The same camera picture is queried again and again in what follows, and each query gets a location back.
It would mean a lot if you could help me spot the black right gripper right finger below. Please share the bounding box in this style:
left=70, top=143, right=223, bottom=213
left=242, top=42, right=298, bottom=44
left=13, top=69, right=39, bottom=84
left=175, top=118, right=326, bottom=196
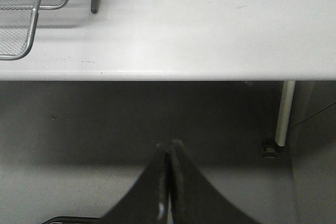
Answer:
left=170, top=140, right=257, bottom=223

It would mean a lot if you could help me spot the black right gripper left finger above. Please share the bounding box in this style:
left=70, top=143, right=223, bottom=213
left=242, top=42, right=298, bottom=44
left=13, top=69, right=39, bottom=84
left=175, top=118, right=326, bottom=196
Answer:
left=100, top=144, right=168, bottom=223

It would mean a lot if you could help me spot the black table foot caster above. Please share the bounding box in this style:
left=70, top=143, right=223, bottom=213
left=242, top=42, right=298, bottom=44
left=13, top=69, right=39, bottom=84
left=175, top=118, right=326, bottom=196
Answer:
left=261, top=138, right=280, bottom=158

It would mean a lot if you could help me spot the white table leg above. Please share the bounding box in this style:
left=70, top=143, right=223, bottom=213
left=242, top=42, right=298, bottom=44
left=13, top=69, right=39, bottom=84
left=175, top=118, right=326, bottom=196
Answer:
left=275, top=80, right=296, bottom=147

